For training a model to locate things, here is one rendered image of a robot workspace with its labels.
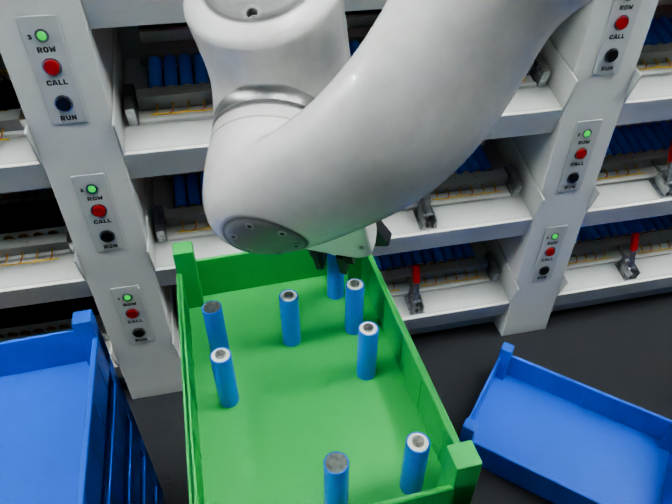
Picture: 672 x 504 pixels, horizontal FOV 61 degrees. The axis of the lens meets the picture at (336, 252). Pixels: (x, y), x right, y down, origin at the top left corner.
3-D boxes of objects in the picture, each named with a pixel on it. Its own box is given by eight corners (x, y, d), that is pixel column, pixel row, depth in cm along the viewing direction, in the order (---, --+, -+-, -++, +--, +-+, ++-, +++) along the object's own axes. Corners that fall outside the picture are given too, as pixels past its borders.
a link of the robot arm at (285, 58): (357, 197, 38) (362, 89, 42) (333, 47, 26) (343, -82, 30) (235, 198, 39) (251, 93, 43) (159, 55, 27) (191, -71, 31)
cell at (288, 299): (302, 345, 57) (299, 298, 53) (284, 348, 57) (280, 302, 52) (298, 331, 58) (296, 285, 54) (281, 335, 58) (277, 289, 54)
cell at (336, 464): (326, 477, 39) (327, 521, 43) (352, 471, 40) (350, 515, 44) (320, 454, 41) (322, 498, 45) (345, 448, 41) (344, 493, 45)
